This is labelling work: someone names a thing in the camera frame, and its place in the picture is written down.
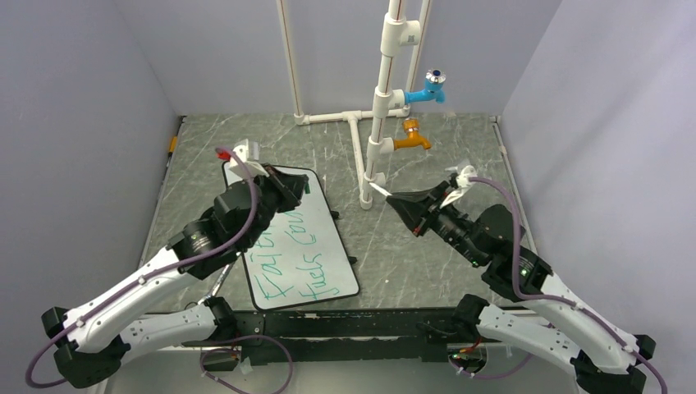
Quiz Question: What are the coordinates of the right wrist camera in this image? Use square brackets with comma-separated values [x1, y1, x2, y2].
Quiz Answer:
[440, 159, 478, 208]

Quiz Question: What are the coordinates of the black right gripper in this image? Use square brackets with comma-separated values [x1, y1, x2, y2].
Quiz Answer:
[386, 180, 486, 265]

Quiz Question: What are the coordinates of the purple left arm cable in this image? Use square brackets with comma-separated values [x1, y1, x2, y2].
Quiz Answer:
[24, 145, 261, 390]

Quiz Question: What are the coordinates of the orange yellow pen by wall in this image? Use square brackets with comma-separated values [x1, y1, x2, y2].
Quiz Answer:
[167, 135, 177, 158]

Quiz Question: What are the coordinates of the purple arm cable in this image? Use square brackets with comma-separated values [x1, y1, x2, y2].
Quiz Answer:
[24, 145, 261, 390]
[448, 176, 670, 394]

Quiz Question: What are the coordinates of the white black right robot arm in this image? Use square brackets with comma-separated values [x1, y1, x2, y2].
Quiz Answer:
[385, 180, 658, 393]

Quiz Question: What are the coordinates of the white green whiteboard marker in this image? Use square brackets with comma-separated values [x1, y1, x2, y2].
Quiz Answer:
[369, 182, 392, 197]

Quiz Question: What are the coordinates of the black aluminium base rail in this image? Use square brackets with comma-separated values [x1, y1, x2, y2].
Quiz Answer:
[181, 307, 550, 365]

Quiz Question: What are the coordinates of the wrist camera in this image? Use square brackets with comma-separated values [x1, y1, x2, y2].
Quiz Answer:
[215, 139, 268, 179]
[440, 159, 478, 208]

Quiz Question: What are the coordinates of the orange plastic faucet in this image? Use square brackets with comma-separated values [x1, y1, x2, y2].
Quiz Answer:
[393, 117, 432, 150]

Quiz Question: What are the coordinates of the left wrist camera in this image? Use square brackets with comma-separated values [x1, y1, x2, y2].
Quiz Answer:
[215, 139, 268, 179]

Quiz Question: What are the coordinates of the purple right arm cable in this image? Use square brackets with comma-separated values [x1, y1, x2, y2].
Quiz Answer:
[448, 176, 670, 394]

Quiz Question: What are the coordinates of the blue plastic faucet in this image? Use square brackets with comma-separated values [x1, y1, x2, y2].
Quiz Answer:
[404, 69, 446, 105]

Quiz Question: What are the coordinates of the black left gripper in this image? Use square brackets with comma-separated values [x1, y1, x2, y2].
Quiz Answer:
[241, 162, 308, 249]

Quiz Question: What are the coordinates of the black framed whiteboard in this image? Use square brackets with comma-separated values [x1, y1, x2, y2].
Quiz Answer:
[219, 167, 360, 311]

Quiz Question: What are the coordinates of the silver open end wrench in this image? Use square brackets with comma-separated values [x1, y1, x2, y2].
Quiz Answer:
[196, 253, 241, 305]

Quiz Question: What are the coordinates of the white pvc pipe frame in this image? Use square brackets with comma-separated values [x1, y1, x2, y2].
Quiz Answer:
[274, 1, 433, 210]

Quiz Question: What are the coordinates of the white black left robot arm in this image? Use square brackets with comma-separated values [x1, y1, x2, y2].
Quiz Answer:
[42, 164, 309, 388]

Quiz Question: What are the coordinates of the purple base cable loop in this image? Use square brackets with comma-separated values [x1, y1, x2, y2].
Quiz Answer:
[198, 334, 295, 394]

